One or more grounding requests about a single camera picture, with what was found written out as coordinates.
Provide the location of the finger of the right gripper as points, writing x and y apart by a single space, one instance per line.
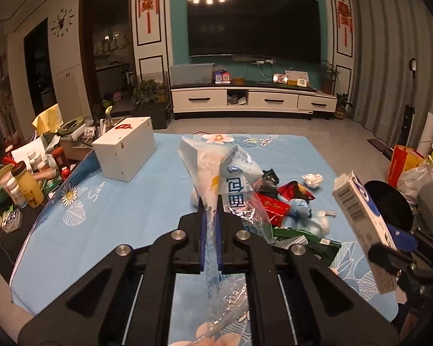
389 259
404 241

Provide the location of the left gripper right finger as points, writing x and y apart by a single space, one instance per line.
293 297

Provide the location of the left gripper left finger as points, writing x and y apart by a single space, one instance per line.
125 299

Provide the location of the white blue carton box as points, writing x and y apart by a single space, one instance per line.
367 224

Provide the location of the green snack wrapper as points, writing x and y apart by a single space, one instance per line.
323 248

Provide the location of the clear printed plastic bag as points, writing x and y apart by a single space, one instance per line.
225 179

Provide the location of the black trash bin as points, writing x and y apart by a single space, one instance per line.
392 205

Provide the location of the white plastic bag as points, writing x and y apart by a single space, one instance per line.
411 182

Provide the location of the red yellow shopping bag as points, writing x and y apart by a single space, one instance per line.
403 159

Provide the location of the red cardboard box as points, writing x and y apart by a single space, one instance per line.
276 210

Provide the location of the blue crumpled cloth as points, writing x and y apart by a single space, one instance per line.
299 209

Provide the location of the blue floral table cloth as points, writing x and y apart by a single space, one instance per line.
68 240

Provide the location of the crumpled white tissue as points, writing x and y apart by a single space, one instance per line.
312 180

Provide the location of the red foil wrapper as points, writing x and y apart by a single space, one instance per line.
294 190

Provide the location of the dark crumpled wrapper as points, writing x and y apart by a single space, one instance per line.
267 185

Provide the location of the orange juice bottle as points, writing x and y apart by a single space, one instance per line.
28 185

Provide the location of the white storage box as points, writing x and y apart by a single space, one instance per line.
123 150

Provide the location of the potted plant by cabinet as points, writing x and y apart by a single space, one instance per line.
329 74

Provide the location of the grey curtain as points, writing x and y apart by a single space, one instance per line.
393 66

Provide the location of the white tv cabinet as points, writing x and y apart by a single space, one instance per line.
245 99

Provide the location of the red chinese knot right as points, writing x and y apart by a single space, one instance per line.
345 23

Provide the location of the red chinese knot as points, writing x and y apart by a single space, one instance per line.
146 7
345 23

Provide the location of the grey storage bin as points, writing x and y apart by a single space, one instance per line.
187 74

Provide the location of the large black television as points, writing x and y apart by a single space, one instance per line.
279 29

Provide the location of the red chinese knot left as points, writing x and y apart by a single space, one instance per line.
146 7

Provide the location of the wall clock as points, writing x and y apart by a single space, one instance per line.
62 22

